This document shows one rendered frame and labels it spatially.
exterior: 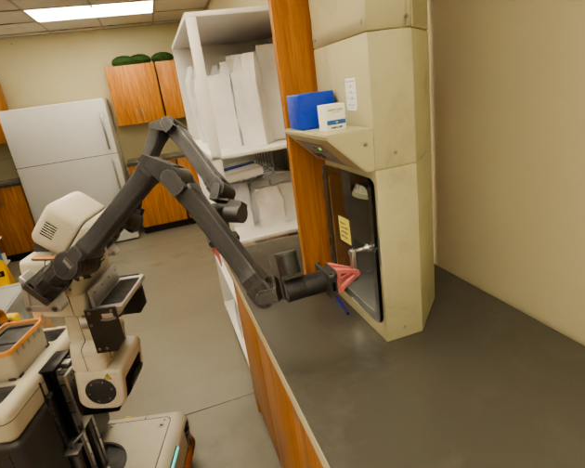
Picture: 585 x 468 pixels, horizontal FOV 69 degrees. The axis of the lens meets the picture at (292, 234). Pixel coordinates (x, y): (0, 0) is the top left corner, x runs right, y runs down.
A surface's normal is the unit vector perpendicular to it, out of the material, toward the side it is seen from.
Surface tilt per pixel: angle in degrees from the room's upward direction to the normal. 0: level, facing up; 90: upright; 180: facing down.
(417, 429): 0
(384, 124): 90
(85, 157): 90
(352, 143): 90
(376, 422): 0
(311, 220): 90
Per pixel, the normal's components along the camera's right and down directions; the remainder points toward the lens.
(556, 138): -0.94, 0.22
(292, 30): 0.31, 0.27
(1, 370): 0.05, 0.36
